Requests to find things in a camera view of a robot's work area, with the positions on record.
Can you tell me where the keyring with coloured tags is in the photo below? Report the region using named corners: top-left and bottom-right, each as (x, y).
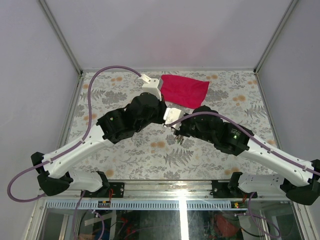
top-left (175, 135), bottom-right (184, 145)

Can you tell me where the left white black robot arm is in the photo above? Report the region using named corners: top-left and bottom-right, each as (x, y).
top-left (31, 92), bottom-right (167, 198)

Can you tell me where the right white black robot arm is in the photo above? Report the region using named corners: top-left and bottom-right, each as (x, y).
top-left (165, 106), bottom-right (320, 206)

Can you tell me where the floral patterned table mat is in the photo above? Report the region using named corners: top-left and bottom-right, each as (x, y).
top-left (68, 70), bottom-right (277, 180)

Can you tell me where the folded red cloth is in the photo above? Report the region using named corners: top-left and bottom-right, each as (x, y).
top-left (160, 74), bottom-right (210, 109)

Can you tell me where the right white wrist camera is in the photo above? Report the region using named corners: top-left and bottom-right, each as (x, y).
top-left (163, 107), bottom-right (185, 130)

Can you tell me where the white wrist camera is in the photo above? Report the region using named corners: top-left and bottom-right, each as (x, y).
top-left (138, 74), bottom-right (163, 101)
top-left (163, 107), bottom-right (185, 130)

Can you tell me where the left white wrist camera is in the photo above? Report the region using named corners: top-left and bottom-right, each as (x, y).
top-left (138, 74), bottom-right (163, 101)

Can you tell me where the aluminium front rail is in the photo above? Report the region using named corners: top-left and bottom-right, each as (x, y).
top-left (38, 175), bottom-right (288, 199)

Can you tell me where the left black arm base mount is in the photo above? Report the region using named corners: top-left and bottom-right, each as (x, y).
top-left (97, 182), bottom-right (125, 199)

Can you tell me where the blue slotted cable duct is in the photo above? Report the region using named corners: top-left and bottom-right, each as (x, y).
top-left (46, 199), bottom-right (240, 211)

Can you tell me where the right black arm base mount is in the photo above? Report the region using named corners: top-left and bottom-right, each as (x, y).
top-left (209, 172), bottom-right (258, 199)

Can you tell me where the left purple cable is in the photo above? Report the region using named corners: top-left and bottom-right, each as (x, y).
top-left (6, 65), bottom-right (142, 240)

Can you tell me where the left aluminium frame post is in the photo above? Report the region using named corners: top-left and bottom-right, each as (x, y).
top-left (36, 0), bottom-right (83, 76)

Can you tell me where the aluminium frame post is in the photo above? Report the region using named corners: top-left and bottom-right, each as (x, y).
top-left (253, 0), bottom-right (300, 74)
top-left (36, 0), bottom-right (83, 76)

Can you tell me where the right aluminium frame post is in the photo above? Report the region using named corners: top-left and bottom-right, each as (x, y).
top-left (253, 0), bottom-right (300, 74)

